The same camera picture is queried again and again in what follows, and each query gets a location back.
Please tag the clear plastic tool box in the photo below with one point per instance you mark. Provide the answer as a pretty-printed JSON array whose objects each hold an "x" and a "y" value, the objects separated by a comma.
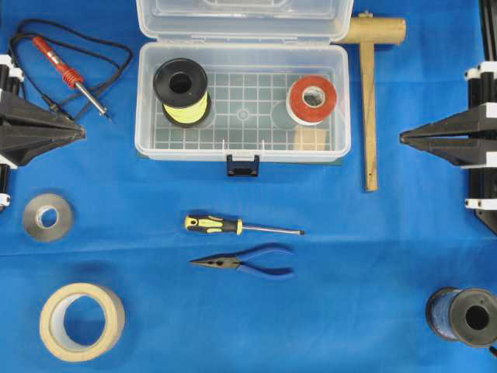
[{"x": 252, "y": 52}]

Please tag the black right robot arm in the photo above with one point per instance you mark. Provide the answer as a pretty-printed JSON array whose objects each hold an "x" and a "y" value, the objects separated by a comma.
[{"x": 488, "y": 29}]

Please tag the red soldering iron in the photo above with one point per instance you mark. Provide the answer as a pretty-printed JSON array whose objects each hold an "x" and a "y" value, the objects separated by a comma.
[{"x": 71, "y": 77}]

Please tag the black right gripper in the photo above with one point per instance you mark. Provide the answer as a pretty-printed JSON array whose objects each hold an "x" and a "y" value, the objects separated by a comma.
[{"x": 470, "y": 153}]

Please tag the small wooden block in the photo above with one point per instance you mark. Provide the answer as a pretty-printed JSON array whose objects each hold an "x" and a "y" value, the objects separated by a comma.
[{"x": 310, "y": 139}]

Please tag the wooden mallet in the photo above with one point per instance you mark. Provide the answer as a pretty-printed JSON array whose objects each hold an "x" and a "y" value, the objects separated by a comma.
[{"x": 367, "y": 31}]

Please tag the beige masking tape roll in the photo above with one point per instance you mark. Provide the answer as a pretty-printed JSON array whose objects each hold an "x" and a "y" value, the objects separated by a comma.
[{"x": 81, "y": 321}]

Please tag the yellow black screwdriver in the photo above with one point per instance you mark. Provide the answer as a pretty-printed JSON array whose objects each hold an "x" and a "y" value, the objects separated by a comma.
[{"x": 208, "y": 224}]

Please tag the red tape roll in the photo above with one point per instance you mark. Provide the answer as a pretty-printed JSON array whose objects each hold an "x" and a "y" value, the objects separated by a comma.
[{"x": 310, "y": 100}]

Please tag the blue table cloth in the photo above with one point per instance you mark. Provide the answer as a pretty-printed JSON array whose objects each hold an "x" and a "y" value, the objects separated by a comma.
[{"x": 363, "y": 270}]

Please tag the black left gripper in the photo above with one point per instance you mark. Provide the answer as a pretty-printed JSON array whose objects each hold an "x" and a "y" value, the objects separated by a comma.
[{"x": 18, "y": 148}]

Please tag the blue needle nose pliers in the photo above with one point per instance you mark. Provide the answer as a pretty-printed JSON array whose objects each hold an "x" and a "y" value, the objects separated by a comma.
[{"x": 240, "y": 261}]

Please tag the grey tape roll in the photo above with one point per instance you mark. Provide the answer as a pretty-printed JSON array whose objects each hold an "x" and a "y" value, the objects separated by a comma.
[{"x": 48, "y": 217}]

